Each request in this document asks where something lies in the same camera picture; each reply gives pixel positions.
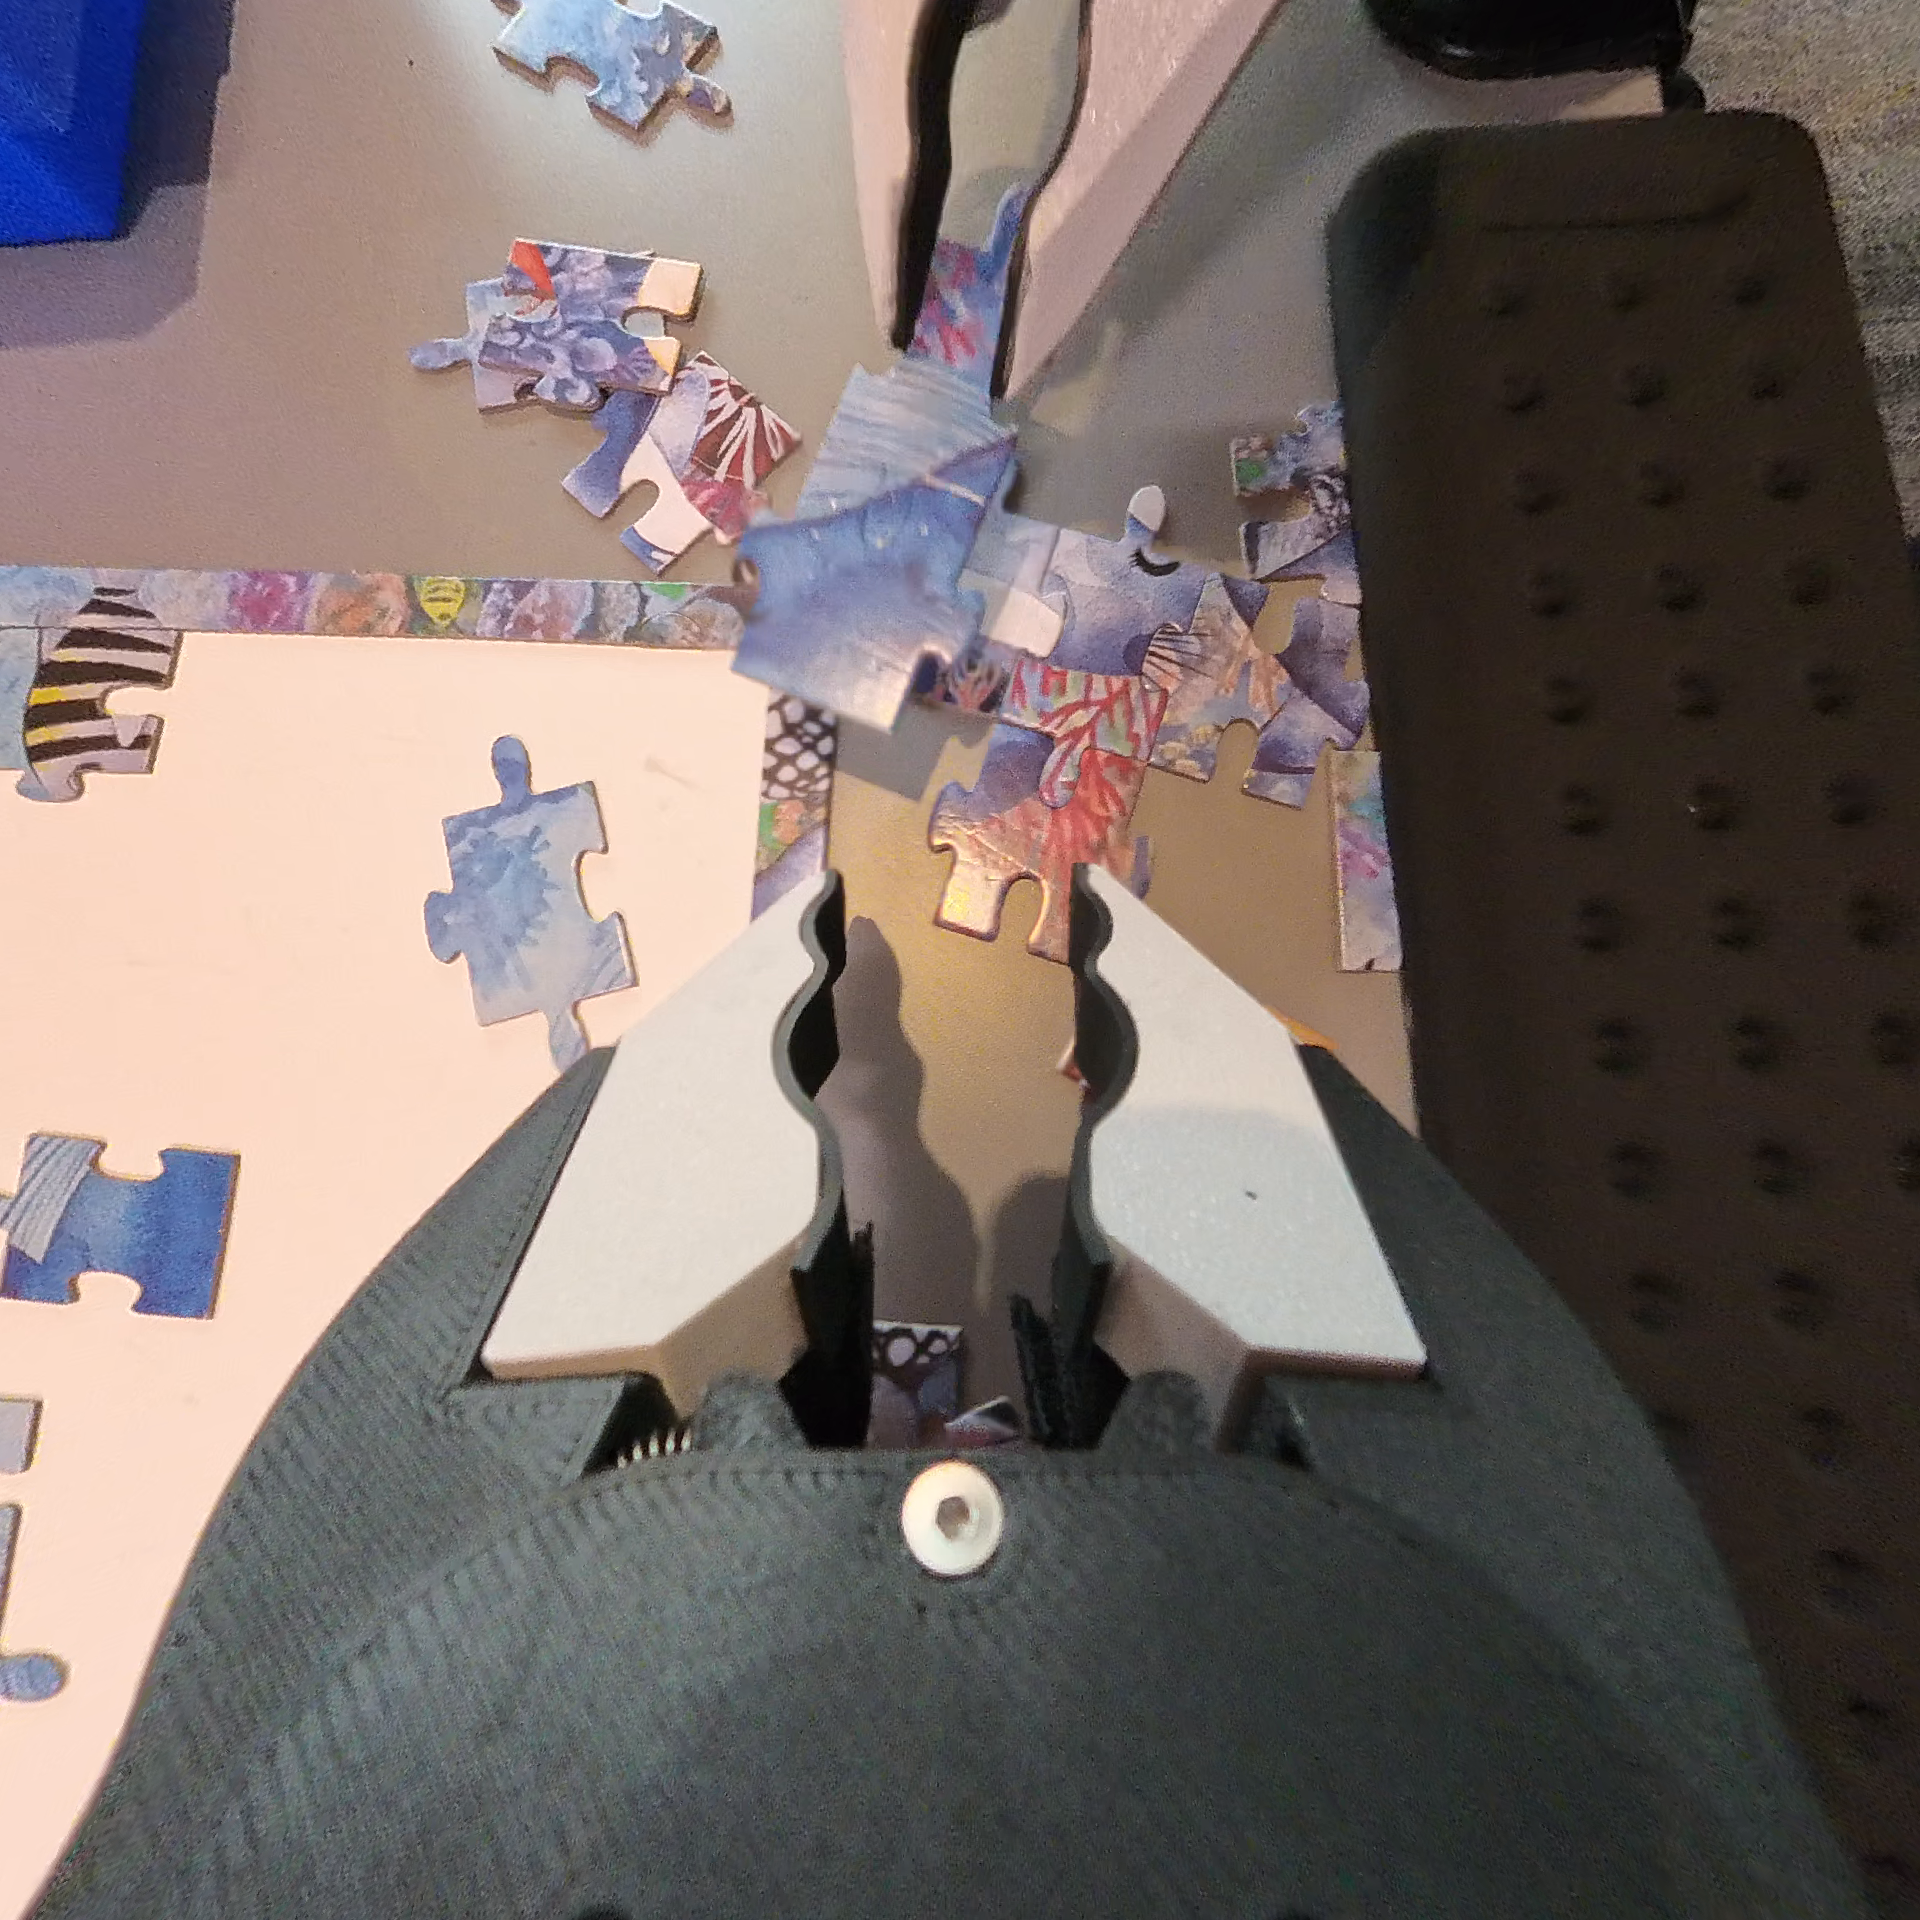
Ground ocean jigsaw puzzle frame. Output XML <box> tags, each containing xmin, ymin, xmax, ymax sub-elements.
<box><xmin>0</xmin><ymin>567</ymin><xmax>847</xmax><ymax>1802</ymax></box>

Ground lavender zebra-tab puzzle piece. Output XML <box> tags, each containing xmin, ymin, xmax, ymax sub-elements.
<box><xmin>1333</xmin><ymin>747</ymin><xmax>1404</xmax><ymax>974</ymax></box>

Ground purple red fan puzzle piece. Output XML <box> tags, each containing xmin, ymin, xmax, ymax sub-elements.
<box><xmin>562</xmin><ymin>352</ymin><xmax>805</xmax><ymax>576</ymax></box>

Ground light blue splash puzzle piece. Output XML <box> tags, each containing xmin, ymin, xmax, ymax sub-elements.
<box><xmin>424</xmin><ymin>737</ymin><xmax>635</xmax><ymax>1070</ymax></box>

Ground yellow black striped fish piece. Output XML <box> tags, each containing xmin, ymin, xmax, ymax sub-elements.
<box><xmin>0</xmin><ymin>586</ymin><xmax>167</xmax><ymax>805</ymax></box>

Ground blue striped coral puzzle piece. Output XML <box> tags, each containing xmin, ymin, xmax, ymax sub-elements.
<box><xmin>832</xmin><ymin>182</ymin><xmax>1029</xmax><ymax>505</ymax></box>

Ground dark blue puzzle piece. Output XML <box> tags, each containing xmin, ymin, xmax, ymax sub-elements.
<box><xmin>496</xmin><ymin>0</ymin><xmax>735</xmax><ymax>141</ymax></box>

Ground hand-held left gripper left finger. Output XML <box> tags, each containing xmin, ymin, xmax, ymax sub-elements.
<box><xmin>480</xmin><ymin>867</ymin><xmax>876</xmax><ymax>1446</ymax></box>

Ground joined blue whale puzzle pieces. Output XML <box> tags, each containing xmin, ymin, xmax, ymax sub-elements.
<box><xmin>0</xmin><ymin>1394</ymin><xmax>68</xmax><ymax>1706</ymax></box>

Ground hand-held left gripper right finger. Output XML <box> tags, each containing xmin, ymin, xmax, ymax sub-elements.
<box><xmin>1009</xmin><ymin>863</ymin><xmax>1432</xmax><ymax>1446</ymax></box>

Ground green grey blue puzzle piece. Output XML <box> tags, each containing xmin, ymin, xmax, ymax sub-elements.
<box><xmin>1231</xmin><ymin>402</ymin><xmax>1361</xmax><ymax>600</ymax></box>

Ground blue white-striped puzzle piece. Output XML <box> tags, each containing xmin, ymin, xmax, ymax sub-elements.
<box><xmin>0</xmin><ymin>1136</ymin><xmax>242</xmax><ymax>1321</ymax></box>

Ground blue object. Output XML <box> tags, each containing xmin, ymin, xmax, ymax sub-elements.
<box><xmin>0</xmin><ymin>0</ymin><xmax>154</xmax><ymax>250</ymax></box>

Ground joined coral reef puzzle pieces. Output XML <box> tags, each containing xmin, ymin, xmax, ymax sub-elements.
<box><xmin>929</xmin><ymin>488</ymin><xmax>1375</xmax><ymax>970</ymax></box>

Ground dark perforated panel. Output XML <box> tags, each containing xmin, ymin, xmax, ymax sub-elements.
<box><xmin>1329</xmin><ymin>113</ymin><xmax>1920</xmax><ymax>1920</ymax></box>

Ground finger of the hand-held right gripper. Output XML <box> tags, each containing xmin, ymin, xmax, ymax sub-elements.
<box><xmin>844</xmin><ymin>0</ymin><xmax>977</xmax><ymax>350</ymax></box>
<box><xmin>996</xmin><ymin>0</ymin><xmax>1281</xmax><ymax>406</ymax></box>

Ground dark blue whale face piece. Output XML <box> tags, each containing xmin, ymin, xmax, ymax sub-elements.
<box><xmin>731</xmin><ymin>451</ymin><xmax>1025</xmax><ymax>737</ymax></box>

